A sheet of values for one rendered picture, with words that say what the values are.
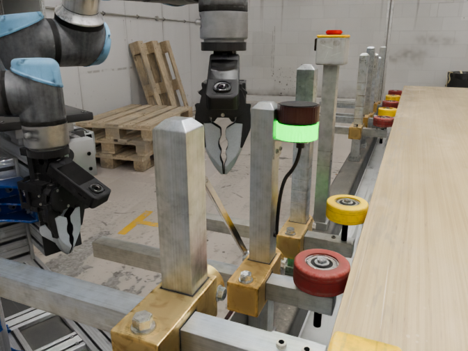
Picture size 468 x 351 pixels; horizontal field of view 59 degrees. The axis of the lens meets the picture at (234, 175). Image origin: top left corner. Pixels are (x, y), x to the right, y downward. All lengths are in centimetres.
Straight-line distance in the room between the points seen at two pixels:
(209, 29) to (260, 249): 35
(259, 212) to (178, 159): 29
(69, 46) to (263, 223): 69
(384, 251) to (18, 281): 50
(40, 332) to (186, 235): 137
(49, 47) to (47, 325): 105
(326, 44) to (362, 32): 722
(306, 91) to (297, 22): 756
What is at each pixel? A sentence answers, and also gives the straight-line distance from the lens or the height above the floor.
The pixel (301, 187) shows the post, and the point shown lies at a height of 91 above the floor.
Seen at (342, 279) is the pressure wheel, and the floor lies 90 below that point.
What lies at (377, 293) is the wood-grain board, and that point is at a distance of 58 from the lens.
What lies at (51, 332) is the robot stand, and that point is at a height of 21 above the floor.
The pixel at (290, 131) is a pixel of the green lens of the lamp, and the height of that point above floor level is 109.
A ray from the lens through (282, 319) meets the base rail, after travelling 84.
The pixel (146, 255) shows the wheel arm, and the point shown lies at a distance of 73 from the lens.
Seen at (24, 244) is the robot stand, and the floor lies 73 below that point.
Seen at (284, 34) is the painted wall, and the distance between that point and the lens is 841.
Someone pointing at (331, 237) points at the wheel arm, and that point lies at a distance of 88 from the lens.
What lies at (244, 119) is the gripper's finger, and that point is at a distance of 66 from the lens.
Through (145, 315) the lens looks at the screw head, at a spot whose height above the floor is 98.
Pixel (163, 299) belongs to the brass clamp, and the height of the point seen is 97.
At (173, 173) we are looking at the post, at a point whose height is 110.
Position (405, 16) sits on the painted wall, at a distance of 832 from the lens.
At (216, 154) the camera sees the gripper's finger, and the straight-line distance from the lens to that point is 68.
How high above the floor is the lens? 121
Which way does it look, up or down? 18 degrees down
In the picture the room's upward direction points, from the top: straight up
